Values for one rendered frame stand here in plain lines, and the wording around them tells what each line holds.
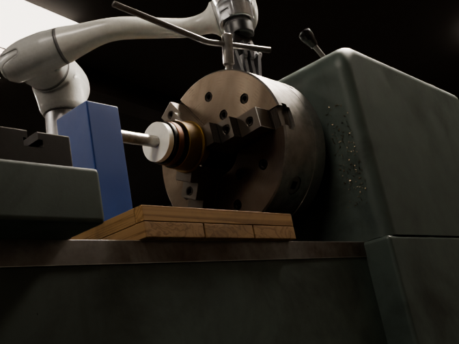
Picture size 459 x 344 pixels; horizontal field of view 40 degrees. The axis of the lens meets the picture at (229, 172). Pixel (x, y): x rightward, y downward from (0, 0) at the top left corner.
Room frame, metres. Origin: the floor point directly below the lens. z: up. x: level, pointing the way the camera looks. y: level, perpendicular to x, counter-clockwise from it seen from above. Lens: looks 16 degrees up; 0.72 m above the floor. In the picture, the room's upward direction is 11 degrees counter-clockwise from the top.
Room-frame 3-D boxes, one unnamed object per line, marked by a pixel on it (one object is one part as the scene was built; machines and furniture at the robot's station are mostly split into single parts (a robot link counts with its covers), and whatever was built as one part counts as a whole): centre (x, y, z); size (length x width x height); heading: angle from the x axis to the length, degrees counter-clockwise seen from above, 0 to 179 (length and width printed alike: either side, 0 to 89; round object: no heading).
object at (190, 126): (1.04, 0.08, 1.08); 0.09 x 0.09 x 0.09; 51
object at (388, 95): (1.48, -0.26, 1.06); 0.59 x 0.48 x 0.39; 141
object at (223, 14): (1.44, -0.09, 1.54); 0.09 x 0.09 x 0.06
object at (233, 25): (1.44, -0.09, 1.46); 0.08 x 0.07 x 0.09; 141
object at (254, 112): (1.04, -0.04, 1.09); 0.12 x 0.11 x 0.05; 51
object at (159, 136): (0.96, 0.15, 1.08); 0.13 x 0.07 x 0.07; 141
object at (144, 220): (0.95, 0.15, 0.88); 0.36 x 0.30 x 0.04; 51
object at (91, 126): (0.89, 0.20, 1.00); 0.08 x 0.06 x 0.23; 51
